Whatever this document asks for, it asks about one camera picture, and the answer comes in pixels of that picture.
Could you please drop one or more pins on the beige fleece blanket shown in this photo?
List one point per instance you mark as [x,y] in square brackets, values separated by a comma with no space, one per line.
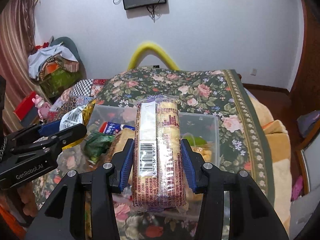
[279,143]

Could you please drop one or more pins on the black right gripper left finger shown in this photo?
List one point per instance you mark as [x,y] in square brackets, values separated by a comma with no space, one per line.
[62,216]

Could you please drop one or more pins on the yellow foam tube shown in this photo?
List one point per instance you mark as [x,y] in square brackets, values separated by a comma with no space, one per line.
[149,48]

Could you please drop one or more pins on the silver yellow snack packet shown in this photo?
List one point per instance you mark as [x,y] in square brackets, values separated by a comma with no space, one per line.
[79,115]

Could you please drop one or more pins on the red box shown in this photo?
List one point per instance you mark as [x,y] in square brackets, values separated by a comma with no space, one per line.
[25,106]

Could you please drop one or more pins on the floral green bed cover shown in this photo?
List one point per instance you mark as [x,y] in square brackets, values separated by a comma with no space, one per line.
[212,105]

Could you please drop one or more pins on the blue candy packet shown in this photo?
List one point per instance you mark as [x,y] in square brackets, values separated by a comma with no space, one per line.
[111,128]

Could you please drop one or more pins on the brown wooden door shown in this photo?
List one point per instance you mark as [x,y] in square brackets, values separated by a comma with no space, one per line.
[304,94]

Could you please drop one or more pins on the patchwork quilt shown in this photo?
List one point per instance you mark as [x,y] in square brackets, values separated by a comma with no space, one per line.
[79,94]

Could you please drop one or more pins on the striped brown curtain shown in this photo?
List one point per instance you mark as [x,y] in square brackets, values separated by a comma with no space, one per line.
[17,43]

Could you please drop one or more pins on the long biscuit roll packet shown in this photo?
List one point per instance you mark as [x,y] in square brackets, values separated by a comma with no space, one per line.
[157,177]

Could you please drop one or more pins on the pile of clothes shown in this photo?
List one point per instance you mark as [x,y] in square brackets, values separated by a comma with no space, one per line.
[56,66]

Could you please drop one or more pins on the pink plush toy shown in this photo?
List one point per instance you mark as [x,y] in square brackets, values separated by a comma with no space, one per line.
[42,106]

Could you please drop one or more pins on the green jelly cup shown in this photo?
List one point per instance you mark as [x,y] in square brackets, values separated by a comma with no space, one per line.
[194,141]

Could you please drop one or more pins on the green snack packet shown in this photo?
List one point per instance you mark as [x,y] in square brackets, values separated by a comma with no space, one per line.
[97,144]

